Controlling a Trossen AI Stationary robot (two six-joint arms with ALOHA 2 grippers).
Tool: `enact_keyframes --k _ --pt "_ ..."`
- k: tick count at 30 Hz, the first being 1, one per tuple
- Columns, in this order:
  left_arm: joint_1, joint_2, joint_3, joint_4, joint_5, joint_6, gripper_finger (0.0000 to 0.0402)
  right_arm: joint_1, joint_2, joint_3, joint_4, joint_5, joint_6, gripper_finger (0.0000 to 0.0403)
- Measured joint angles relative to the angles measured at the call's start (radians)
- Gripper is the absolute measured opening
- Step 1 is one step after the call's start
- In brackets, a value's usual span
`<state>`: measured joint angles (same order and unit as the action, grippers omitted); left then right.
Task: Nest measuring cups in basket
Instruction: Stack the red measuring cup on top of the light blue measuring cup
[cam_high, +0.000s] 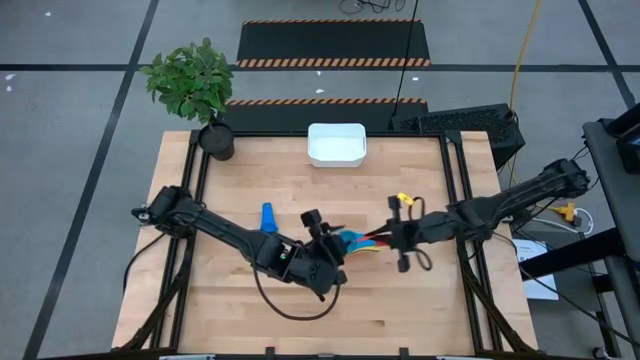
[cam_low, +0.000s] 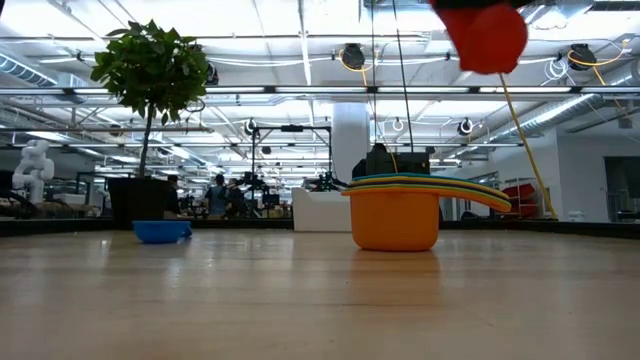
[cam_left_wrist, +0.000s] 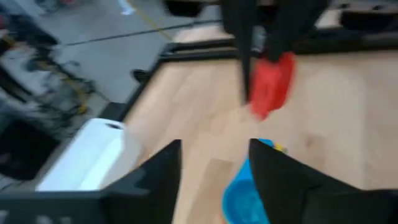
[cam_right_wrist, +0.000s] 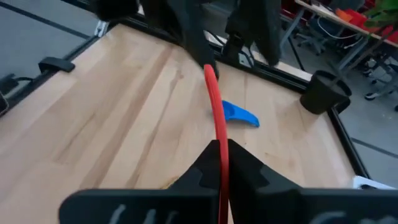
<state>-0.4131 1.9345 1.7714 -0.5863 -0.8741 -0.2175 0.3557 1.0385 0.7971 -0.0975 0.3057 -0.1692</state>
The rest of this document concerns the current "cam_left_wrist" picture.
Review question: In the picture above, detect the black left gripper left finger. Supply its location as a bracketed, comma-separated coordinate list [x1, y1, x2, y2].
[0, 139, 183, 224]

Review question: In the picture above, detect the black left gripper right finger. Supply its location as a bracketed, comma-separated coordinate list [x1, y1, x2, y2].
[249, 139, 398, 224]

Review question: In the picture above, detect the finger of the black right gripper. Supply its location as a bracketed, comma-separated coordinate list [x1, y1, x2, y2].
[269, 15, 312, 62]
[236, 17, 255, 106]

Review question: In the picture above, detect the red measuring cup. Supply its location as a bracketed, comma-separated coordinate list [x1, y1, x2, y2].
[248, 50, 297, 121]

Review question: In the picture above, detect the yellow measuring cup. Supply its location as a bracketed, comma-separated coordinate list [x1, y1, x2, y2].
[272, 142, 289, 154]

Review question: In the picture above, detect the light blue measuring cup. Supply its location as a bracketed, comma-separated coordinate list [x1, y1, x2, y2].
[221, 138, 276, 224]

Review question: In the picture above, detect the white plastic basket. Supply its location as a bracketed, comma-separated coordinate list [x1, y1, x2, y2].
[35, 117, 141, 192]

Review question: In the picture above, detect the yellow cable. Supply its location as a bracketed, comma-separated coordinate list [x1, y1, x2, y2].
[129, 0, 175, 42]

